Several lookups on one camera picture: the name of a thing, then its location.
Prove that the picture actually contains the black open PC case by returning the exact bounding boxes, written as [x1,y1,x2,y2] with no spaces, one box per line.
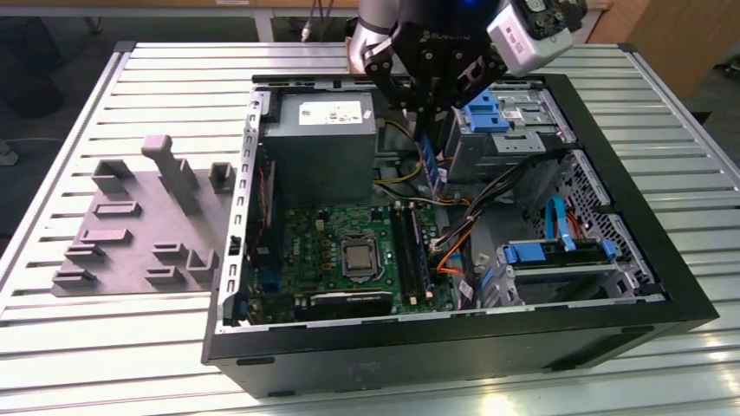
[199,73,720,398]

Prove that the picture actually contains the black wire bundle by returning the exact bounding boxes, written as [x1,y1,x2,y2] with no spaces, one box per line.
[431,151,571,252]

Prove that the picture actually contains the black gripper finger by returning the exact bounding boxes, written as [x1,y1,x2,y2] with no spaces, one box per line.
[432,41,509,131]
[361,41,432,131]

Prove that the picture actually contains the grey parts rack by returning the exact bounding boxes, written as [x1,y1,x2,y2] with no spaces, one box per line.
[49,133,239,299]

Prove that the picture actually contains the orange data wire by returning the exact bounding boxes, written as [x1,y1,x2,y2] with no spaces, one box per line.
[433,244,464,276]

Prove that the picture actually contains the grey power supply unit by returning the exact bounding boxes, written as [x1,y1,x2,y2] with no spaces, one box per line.
[257,89,380,209]

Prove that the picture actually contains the black graphics card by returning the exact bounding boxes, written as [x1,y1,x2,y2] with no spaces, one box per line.
[292,290,395,322]

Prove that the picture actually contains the wooden cabinet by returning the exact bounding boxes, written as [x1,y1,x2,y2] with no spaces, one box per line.
[588,0,740,103]

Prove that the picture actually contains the empty black RAM slot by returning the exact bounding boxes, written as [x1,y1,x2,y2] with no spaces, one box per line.
[389,202,415,304]

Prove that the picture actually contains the yellow power wires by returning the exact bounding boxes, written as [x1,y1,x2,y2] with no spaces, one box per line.
[372,120,427,203]

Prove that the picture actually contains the blue plastic drive carrier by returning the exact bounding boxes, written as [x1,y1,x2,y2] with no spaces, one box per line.
[459,86,511,133]

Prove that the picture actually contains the hard disk in blue carrier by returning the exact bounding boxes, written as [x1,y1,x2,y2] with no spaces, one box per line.
[500,240,617,268]

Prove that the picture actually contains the CPU socket with metal cover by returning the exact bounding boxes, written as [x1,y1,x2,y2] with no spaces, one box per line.
[336,233,387,282]

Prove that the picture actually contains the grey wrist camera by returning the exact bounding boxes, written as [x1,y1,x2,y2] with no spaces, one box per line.
[485,0,577,77]

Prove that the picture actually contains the black chair wheel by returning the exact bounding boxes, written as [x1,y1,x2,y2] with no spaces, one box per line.
[713,54,740,81]

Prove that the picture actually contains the metal drive cage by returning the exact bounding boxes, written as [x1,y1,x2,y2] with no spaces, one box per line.
[444,77,579,183]

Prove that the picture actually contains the metal disk bay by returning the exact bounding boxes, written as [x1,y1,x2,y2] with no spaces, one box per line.
[473,242,667,309]

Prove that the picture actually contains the RAM stick with blue label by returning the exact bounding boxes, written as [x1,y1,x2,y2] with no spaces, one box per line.
[415,125,449,197]

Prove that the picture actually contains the blue flat data wire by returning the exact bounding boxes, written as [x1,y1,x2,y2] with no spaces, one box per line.
[544,195,579,252]

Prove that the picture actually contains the black hanging cable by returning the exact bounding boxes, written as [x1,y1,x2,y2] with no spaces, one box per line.
[299,0,327,44]

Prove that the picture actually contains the green motherboard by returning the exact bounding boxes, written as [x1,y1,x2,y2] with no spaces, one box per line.
[245,201,457,324]

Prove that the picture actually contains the installed RAM stick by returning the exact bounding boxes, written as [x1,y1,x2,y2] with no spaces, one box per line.
[405,207,433,302]

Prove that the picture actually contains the silver CPU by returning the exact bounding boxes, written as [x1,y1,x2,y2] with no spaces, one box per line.
[344,247,376,269]

